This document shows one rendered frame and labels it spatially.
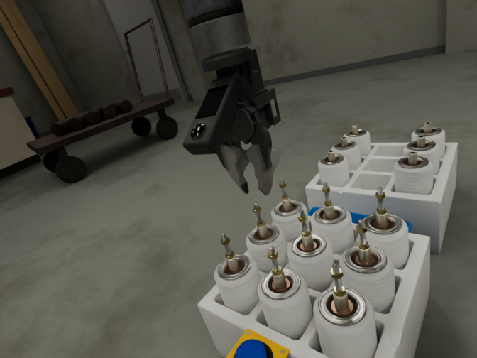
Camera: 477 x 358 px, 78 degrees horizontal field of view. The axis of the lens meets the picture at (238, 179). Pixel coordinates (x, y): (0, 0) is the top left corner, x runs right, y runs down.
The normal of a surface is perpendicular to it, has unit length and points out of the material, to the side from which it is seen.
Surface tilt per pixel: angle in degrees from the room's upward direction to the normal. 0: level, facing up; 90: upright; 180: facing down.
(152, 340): 0
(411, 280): 0
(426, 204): 90
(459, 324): 0
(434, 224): 90
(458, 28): 90
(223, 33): 90
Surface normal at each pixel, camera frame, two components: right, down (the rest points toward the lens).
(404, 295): -0.26, -0.88
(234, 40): 0.45, 0.27
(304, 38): -0.47, 0.48
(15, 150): 0.84, 0.00
